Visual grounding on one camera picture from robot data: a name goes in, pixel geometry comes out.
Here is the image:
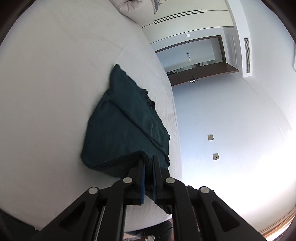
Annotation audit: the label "beige wall switch plate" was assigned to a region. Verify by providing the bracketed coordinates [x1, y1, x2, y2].
[208, 135, 214, 141]

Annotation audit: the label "white air vent grille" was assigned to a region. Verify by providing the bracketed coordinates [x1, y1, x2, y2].
[244, 38, 251, 74]

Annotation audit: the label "beige wall socket plate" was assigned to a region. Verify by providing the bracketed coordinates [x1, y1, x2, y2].
[213, 153, 219, 160]

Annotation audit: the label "white bed mattress sheet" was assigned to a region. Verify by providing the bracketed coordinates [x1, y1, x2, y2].
[1, 1, 182, 230]

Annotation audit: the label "dark brown wooden door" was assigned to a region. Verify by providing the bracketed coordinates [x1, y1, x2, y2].
[156, 35, 239, 86]

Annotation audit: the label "rolled beige duvet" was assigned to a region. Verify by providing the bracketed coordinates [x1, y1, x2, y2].
[110, 0, 164, 23]

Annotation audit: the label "dark green knit garment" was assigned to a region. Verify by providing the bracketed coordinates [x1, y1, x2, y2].
[81, 64, 170, 200]

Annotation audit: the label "cream wardrobe with handles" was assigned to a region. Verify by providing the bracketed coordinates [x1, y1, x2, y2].
[139, 0, 234, 44]

